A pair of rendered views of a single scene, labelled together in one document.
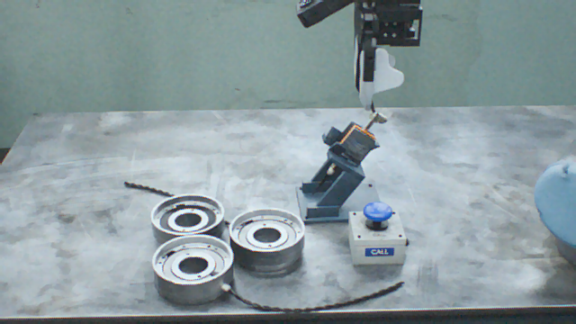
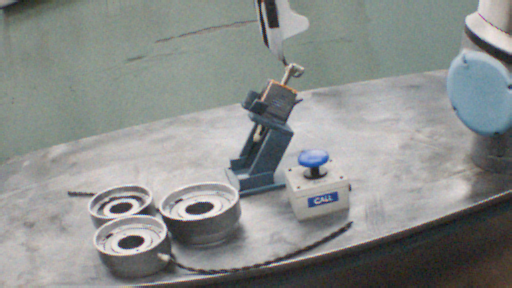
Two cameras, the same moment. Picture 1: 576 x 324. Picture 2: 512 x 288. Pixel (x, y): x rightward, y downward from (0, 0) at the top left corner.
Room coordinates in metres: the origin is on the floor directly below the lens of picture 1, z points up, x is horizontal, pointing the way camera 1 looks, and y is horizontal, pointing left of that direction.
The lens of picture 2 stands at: (0.07, -0.01, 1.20)
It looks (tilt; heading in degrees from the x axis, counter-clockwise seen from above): 22 degrees down; 357
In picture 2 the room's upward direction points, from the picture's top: 9 degrees counter-clockwise
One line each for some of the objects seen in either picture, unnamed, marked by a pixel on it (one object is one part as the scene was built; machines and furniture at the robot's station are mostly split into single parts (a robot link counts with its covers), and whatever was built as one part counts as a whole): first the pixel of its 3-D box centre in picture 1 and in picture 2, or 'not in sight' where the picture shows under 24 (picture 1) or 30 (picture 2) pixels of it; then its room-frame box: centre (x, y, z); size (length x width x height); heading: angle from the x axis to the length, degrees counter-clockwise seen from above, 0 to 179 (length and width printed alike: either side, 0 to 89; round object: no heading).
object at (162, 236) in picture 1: (188, 224); (122, 213); (0.87, 0.14, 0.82); 0.10 x 0.10 x 0.04
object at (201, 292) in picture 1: (193, 270); (132, 247); (0.76, 0.12, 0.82); 0.10 x 0.10 x 0.04
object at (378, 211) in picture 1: (377, 221); (315, 170); (0.83, -0.12, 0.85); 0.04 x 0.04 x 0.05
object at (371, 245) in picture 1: (380, 237); (321, 187); (0.83, -0.13, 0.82); 0.08 x 0.07 x 0.05; 92
